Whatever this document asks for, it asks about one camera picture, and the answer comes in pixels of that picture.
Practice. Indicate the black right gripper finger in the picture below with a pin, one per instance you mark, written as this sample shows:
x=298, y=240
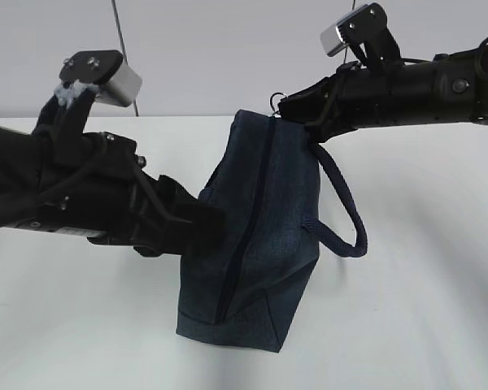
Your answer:
x=306, y=105

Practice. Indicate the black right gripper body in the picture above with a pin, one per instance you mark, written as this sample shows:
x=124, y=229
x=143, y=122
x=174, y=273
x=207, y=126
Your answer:
x=350, y=99

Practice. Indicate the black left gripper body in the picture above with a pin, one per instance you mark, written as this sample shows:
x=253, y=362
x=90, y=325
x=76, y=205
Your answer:
x=91, y=184

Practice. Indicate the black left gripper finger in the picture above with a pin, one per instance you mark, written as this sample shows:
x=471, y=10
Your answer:
x=180, y=239
x=180, y=203

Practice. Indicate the dark blue lunch bag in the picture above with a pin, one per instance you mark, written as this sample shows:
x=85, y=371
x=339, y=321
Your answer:
x=244, y=292

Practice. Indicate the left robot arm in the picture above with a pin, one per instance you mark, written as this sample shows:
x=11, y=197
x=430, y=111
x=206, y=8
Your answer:
x=17, y=180

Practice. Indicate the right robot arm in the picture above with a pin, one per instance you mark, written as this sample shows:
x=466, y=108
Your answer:
x=450, y=88

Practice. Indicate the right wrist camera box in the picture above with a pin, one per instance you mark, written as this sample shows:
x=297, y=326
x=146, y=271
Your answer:
x=364, y=31

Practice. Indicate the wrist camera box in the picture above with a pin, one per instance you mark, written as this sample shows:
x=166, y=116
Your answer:
x=364, y=31
x=117, y=84

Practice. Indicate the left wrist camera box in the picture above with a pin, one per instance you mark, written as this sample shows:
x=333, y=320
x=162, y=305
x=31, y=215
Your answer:
x=117, y=84

